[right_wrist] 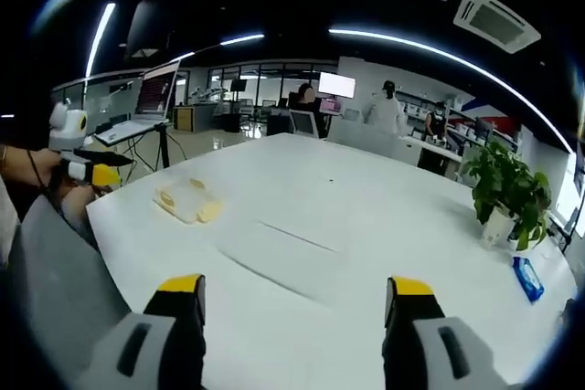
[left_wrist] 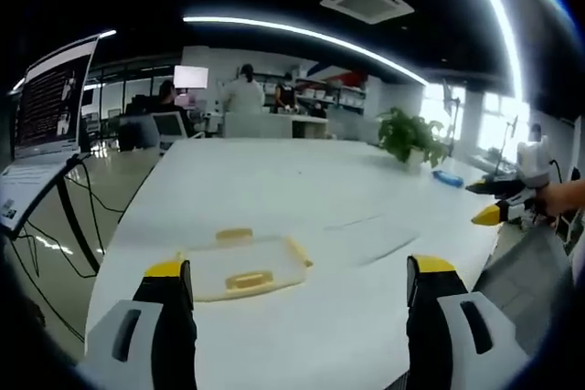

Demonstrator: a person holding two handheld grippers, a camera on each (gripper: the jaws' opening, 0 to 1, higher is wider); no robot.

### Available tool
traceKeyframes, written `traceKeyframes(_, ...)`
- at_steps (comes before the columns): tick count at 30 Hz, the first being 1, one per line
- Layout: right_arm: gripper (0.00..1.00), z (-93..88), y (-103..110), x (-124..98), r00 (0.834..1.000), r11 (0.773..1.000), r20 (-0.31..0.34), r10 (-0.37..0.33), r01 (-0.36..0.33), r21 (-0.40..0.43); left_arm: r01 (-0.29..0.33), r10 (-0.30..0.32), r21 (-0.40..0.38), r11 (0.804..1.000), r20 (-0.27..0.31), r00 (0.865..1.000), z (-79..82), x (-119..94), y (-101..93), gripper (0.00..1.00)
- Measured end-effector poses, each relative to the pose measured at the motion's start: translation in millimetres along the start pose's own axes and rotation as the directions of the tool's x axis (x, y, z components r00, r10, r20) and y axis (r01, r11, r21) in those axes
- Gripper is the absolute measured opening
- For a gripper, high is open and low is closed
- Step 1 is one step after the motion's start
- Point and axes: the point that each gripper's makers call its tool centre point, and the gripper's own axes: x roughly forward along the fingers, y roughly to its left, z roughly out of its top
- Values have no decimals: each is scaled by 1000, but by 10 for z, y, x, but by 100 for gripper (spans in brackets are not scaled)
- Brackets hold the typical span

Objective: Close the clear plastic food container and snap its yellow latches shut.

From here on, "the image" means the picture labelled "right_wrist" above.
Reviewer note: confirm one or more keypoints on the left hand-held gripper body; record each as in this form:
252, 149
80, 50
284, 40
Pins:
66, 129

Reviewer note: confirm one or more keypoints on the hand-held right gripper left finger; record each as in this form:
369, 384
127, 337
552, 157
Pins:
151, 344

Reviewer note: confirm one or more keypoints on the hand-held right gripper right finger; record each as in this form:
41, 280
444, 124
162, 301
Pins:
416, 344

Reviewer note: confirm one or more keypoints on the black tripod stand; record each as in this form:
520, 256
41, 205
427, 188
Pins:
162, 148

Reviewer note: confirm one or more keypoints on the open laptop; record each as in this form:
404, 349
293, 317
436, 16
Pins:
153, 98

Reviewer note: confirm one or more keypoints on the short ceiling light strip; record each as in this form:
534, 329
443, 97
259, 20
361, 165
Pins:
98, 40
242, 39

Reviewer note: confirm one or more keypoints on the wooden cabinet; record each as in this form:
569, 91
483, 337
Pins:
192, 118

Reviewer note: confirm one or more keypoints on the blue wet wipes packet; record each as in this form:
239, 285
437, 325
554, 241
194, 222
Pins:
528, 278

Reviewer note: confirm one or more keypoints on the green potted plant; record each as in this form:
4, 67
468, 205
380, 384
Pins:
507, 189

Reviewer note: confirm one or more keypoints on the white office desk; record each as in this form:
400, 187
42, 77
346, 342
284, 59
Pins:
434, 148

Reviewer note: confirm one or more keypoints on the white office chair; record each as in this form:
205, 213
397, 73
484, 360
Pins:
305, 124

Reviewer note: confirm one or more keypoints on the white desk partition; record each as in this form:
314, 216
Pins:
361, 136

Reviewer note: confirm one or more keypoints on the bright computer monitor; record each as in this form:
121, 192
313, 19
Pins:
337, 85

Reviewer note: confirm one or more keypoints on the long curved ceiling light strip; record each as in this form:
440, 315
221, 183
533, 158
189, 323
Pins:
457, 59

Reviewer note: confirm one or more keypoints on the ceiling air conditioner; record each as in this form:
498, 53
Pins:
496, 20

